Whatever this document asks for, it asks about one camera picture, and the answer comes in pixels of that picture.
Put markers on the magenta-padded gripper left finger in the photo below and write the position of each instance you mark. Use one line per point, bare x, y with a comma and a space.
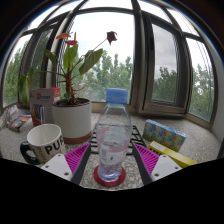
58, 165

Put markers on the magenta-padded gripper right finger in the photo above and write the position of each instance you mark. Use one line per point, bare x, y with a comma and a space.
165, 166

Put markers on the clear blue-capped water bottle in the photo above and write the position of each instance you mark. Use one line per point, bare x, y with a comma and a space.
113, 140

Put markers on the long yellow box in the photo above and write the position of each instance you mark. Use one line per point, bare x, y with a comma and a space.
176, 156

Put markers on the red-flowered plant in white pot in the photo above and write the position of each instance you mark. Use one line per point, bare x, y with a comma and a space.
71, 120

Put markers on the white and orange cardboard box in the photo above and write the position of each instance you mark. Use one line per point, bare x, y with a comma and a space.
43, 103

